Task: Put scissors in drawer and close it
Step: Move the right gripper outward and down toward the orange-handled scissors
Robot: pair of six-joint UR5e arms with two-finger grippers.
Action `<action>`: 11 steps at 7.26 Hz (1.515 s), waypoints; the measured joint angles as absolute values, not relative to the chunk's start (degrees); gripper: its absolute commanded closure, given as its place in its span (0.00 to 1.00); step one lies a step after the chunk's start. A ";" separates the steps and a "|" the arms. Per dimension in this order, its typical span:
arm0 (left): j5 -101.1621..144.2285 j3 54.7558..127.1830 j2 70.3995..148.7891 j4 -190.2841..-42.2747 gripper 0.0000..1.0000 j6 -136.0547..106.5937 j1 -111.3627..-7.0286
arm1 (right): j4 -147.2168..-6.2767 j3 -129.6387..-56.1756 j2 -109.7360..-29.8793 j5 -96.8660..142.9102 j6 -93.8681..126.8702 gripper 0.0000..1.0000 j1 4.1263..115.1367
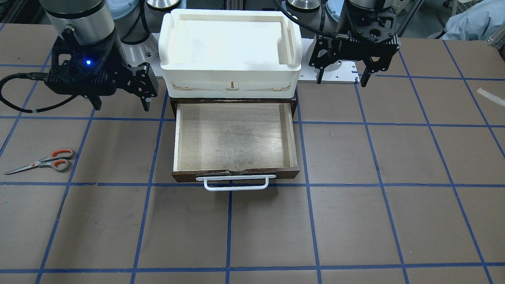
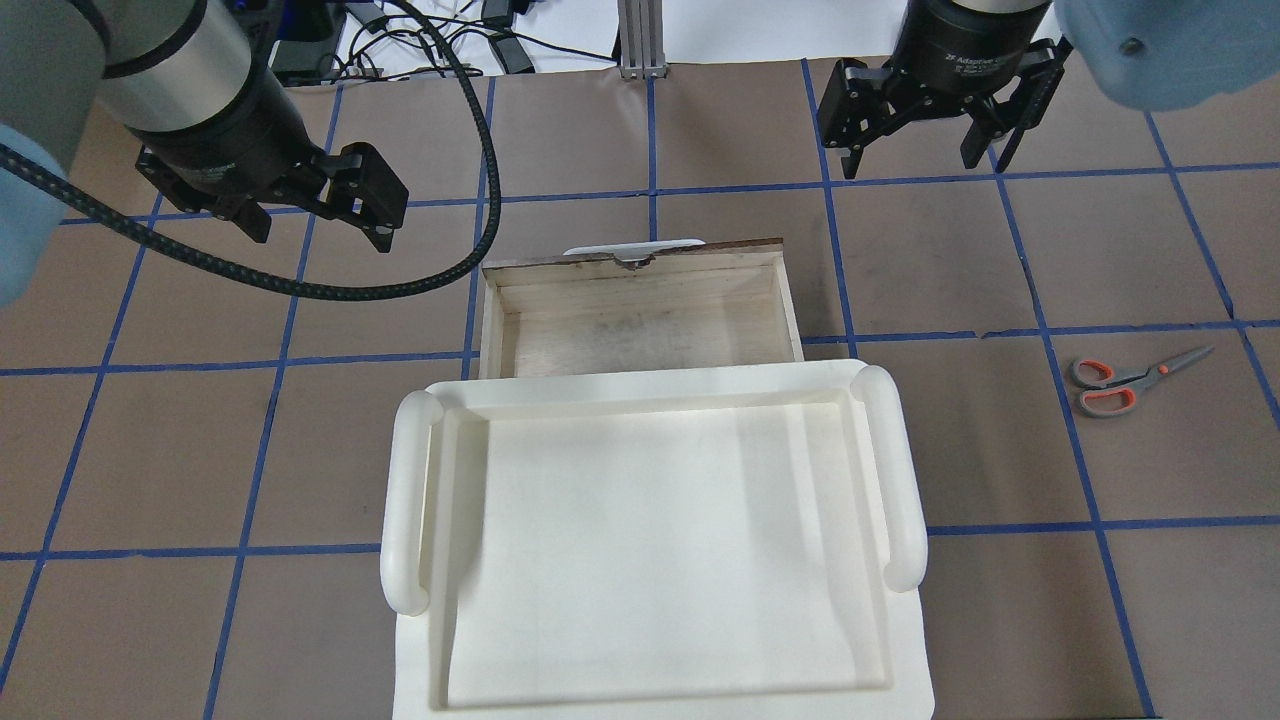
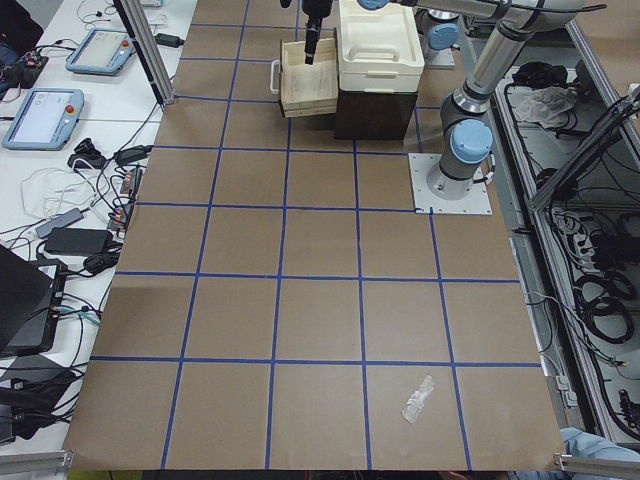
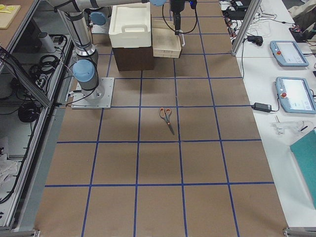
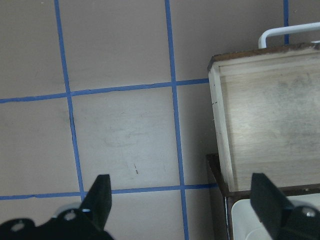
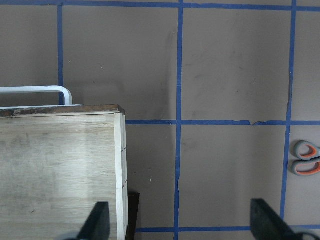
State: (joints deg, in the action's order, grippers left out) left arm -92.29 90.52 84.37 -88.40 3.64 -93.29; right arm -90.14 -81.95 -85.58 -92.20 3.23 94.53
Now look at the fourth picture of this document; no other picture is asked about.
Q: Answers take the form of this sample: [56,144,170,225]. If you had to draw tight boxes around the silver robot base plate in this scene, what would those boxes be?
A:
[71,78,115,109]

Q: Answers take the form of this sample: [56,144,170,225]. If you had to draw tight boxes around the blue teach pendant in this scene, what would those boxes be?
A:
[270,40,309,67]
[275,77,316,114]

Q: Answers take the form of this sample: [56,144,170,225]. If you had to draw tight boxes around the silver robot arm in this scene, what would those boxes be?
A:
[48,0,165,108]
[85,6,112,29]

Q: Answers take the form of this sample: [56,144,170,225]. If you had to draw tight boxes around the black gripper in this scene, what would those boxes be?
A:
[169,0,197,35]

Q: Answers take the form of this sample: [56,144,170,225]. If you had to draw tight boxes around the aluminium frame post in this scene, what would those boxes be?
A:
[231,0,261,56]

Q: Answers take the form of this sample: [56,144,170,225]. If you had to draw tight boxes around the clear plastic piece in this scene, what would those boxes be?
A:
[273,116,314,135]

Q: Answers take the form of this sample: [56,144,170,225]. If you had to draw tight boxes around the dark brown drawer cabinet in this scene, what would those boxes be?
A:
[113,46,154,71]

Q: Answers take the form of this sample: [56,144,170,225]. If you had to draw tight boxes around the white crumpled cloth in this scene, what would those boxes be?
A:
[0,137,18,196]

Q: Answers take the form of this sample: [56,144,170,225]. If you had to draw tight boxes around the wooden drawer white handle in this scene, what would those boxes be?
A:
[152,20,185,58]

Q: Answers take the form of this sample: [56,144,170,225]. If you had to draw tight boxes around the orange grey scissors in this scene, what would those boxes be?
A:
[159,108,175,135]

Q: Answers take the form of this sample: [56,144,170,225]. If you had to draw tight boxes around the black power adapter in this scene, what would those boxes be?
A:
[251,102,272,113]

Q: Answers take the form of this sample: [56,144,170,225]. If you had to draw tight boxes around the teal box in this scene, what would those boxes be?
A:
[290,129,316,207]

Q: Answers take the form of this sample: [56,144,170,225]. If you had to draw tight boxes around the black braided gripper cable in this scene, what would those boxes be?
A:
[161,4,199,35]

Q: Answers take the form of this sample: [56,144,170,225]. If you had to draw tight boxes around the blue teach pendant near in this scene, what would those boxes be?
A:
[275,77,316,114]

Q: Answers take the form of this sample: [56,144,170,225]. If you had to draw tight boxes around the white plastic tray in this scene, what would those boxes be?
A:
[109,3,152,48]

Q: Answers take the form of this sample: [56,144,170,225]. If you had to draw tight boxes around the grey cylinder bottle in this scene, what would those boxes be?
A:
[38,32,56,53]

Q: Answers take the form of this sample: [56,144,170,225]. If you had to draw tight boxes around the blue teach pendant far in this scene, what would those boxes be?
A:
[270,40,309,67]

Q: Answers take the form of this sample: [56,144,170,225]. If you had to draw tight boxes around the wooden board yellow parts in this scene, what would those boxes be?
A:
[0,4,21,30]

